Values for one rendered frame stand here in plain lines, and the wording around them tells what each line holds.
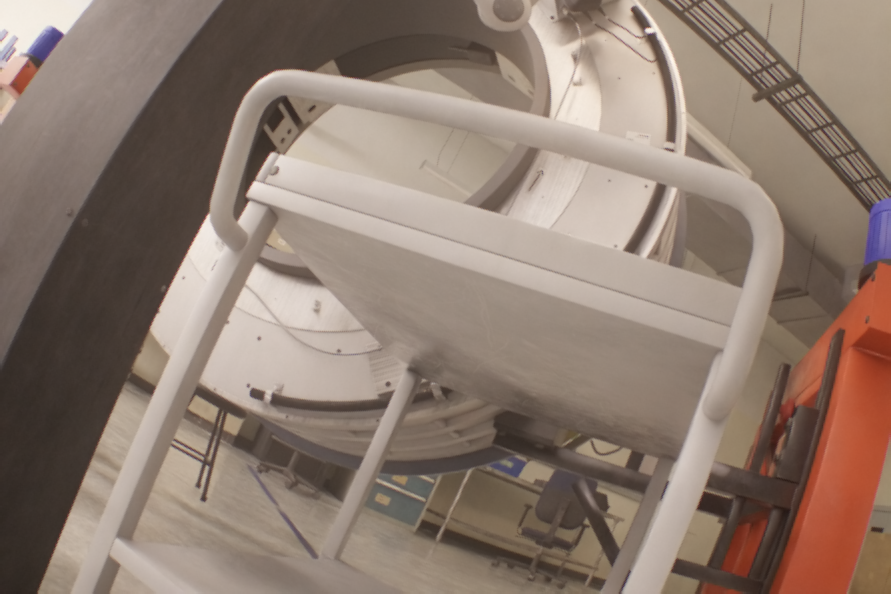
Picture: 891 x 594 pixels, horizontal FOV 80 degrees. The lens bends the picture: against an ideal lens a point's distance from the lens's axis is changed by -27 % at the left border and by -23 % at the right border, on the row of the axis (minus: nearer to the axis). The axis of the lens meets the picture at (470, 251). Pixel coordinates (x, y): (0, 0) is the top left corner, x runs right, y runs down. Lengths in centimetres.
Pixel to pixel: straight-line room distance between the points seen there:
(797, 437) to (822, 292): 628
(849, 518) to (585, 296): 62
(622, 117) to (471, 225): 89
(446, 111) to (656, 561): 34
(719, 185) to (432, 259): 23
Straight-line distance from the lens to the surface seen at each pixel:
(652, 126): 137
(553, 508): 571
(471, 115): 46
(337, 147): 706
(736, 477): 98
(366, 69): 213
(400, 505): 597
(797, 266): 690
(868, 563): 720
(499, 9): 118
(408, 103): 48
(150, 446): 59
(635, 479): 133
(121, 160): 76
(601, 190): 128
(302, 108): 199
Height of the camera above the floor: 48
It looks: 20 degrees up
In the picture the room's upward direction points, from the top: 25 degrees clockwise
